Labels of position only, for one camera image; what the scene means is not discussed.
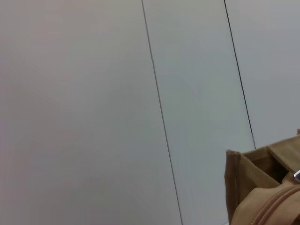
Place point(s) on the khaki canvas food bag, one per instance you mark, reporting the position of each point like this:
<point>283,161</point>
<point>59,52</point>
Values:
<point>262,187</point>

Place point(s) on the silver metal zipper pull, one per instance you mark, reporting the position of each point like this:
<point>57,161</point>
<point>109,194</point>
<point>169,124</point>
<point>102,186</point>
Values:
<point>297,176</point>

